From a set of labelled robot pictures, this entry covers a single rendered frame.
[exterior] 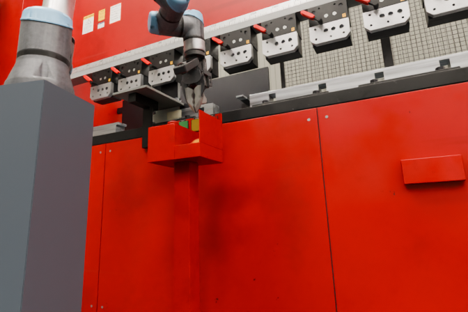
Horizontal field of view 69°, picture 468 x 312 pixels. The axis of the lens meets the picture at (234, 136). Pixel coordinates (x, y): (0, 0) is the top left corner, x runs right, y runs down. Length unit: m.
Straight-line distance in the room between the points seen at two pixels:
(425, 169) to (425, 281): 0.30
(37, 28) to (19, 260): 0.52
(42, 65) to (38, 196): 0.31
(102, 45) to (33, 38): 1.14
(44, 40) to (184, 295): 0.80
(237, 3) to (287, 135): 0.70
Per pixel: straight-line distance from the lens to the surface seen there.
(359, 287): 1.14
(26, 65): 0.92
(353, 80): 1.32
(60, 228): 0.85
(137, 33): 1.92
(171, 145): 1.10
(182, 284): 1.13
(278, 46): 1.44
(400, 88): 1.17
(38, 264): 0.81
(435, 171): 1.10
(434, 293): 1.13
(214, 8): 1.69
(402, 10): 1.41
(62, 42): 0.97
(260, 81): 2.04
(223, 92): 2.12
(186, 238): 1.11
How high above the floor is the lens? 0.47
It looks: 14 degrees up
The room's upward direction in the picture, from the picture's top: 2 degrees counter-clockwise
